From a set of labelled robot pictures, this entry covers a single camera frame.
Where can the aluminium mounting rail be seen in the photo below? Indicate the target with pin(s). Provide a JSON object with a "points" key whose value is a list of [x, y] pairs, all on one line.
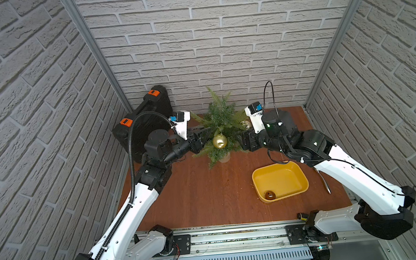
{"points": [[281, 240]]}

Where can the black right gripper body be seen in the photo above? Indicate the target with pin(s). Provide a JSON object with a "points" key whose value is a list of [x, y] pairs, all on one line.
{"points": [[255, 141]]}

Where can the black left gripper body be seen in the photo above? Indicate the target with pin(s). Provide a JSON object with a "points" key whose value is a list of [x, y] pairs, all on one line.
{"points": [[196, 142]]}

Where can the shiny gold ball ornament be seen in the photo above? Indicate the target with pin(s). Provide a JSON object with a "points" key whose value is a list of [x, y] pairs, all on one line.
{"points": [[220, 141]]}

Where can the yellow plastic tray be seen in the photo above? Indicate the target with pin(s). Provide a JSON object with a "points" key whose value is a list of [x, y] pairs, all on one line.
{"points": [[284, 180]]}

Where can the copper brown ball ornament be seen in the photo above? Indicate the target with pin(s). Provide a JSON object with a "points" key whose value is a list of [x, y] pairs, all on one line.
{"points": [[270, 195]]}

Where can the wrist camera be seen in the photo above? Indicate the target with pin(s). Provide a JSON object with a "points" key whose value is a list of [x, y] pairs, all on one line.
{"points": [[255, 112], [179, 122]]}

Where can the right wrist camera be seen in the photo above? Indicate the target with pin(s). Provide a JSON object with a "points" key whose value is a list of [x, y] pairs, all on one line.
{"points": [[255, 112]]}

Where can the beige tree pot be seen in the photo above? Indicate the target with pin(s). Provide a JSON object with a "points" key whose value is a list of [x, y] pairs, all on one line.
{"points": [[226, 158]]}

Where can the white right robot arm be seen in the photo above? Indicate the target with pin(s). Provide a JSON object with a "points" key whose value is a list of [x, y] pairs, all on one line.
{"points": [[384, 209]]}

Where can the pale gold ball ornament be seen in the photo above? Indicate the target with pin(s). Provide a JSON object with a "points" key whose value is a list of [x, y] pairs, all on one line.
{"points": [[246, 124]]}

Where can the metal spoon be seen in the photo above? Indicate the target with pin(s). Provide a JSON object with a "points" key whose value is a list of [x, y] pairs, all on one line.
{"points": [[325, 183]]}

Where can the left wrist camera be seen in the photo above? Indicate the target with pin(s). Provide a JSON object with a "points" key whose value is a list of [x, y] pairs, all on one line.
{"points": [[179, 122]]}

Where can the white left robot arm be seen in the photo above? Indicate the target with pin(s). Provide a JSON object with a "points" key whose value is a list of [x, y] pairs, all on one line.
{"points": [[161, 151]]}

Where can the small green christmas tree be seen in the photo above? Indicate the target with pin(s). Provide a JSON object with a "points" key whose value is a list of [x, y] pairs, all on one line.
{"points": [[223, 118]]}

